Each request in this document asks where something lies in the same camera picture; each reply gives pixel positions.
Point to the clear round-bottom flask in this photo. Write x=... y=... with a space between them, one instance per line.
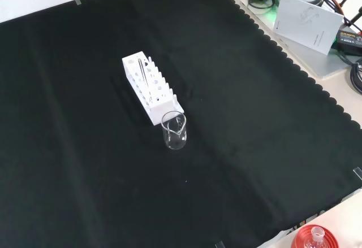
x=317 y=235

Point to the clear tape strip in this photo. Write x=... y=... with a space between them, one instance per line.
x=78 y=2
x=219 y=244
x=358 y=173

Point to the white paper booklet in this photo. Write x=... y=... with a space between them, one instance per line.
x=311 y=25

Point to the black power adapter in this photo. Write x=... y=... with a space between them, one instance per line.
x=351 y=40

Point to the clear glass beaker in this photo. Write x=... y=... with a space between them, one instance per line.
x=176 y=142

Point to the clear glass rod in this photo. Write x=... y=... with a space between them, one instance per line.
x=143 y=72

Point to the white test tube rack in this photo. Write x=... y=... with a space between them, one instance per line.
x=163 y=108

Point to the black bench cloth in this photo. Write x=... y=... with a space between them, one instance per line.
x=85 y=123

